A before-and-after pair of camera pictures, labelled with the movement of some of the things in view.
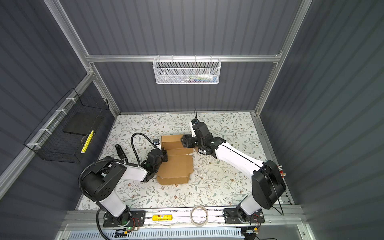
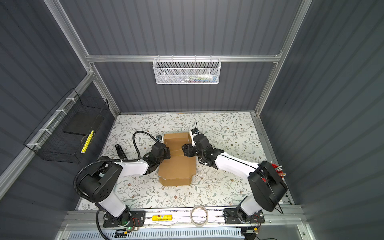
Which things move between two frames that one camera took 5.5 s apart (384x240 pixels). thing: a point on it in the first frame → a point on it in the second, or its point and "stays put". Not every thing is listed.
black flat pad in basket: [83, 123] stays put
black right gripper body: [193, 142] → [193, 151]
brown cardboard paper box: [180, 166] stays put
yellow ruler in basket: [88, 140] stays put
